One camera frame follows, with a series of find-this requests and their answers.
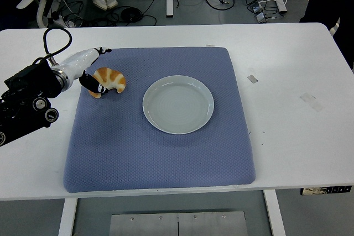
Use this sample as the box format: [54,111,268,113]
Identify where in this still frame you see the clear tape strip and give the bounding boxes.
[299,92,325,113]

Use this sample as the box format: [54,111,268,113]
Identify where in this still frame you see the grey-white round plate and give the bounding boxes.
[142,75,215,135]

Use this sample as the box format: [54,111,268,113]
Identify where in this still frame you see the croissant bread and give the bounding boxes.
[88,67,127,99]

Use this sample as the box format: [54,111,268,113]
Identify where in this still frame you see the person in black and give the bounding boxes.
[299,0,354,70]

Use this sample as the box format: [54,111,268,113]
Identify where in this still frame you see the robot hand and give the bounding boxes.
[56,46,113,95]

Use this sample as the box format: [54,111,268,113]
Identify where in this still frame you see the grey metal plate with screws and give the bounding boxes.
[108,210,248,236]

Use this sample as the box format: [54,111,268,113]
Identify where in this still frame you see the blue quilted mat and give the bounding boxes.
[63,46,256,194]

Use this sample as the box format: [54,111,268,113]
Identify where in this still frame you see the table control panel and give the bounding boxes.
[300,185,352,196]

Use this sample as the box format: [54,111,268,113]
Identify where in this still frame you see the black round cable bundle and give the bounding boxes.
[120,6,143,23]

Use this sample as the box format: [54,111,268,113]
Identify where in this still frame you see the white table leg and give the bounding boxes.
[263,190,287,236]
[57,197,79,236]

